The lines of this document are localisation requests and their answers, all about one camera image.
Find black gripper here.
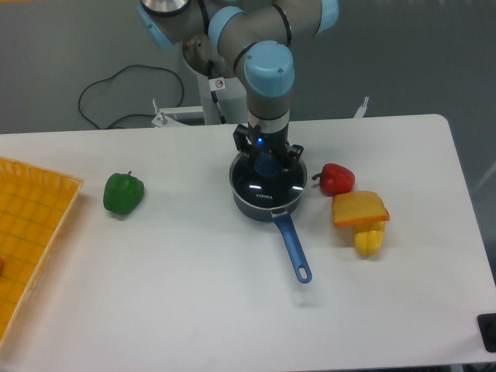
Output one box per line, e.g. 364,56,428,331
232,124,304,170

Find glass pot lid blue knob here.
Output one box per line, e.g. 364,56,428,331
229,153,307,210

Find dark blue saucepan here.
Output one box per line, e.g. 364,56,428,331
232,186,312,284

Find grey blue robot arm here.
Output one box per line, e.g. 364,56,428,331
136,1,339,168

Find red bell pepper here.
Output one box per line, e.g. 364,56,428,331
311,163,355,196

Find orange bread slice toy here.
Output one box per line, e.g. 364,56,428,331
331,191,390,228

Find yellow bell pepper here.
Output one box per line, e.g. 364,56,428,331
353,221,386,256

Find green bell pepper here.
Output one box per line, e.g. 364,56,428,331
103,172,145,215

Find yellow plastic basket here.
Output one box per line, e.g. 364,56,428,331
1,157,84,341

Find black object table corner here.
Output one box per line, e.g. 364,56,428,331
477,313,496,353

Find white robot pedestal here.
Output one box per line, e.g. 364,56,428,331
181,32,250,126

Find white metal base frame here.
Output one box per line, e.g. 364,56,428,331
150,95,370,129

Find black cable on floor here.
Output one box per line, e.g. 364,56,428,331
78,64,184,130

